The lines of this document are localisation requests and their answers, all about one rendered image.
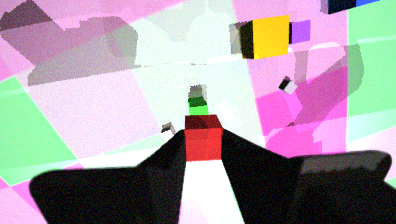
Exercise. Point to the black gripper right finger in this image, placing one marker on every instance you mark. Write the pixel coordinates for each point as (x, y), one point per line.
(269, 188)

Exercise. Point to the red block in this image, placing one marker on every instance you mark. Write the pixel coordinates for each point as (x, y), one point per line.
(203, 137)

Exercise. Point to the yellow block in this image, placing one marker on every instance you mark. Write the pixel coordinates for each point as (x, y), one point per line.
(265, 37)

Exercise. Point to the green block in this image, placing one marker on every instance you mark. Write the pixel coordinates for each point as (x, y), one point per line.
(198, 108)
(195, 99)

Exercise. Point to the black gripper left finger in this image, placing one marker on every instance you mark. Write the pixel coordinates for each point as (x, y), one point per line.
(151, 189)

